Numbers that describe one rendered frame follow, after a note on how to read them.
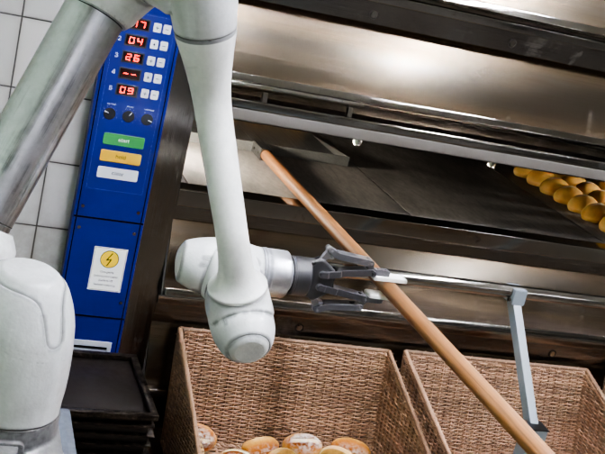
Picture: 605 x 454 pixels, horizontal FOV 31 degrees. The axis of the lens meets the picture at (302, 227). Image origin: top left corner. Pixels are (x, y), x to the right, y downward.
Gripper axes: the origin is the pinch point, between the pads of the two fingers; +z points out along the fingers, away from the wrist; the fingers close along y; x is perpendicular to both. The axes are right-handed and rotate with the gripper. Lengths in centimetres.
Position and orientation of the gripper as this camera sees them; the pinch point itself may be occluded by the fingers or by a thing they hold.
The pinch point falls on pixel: (385, 286)
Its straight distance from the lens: 211.0
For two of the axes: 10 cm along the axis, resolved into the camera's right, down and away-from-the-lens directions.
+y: -2.3, 9.3, 2.8
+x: 2.8, 3.4, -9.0
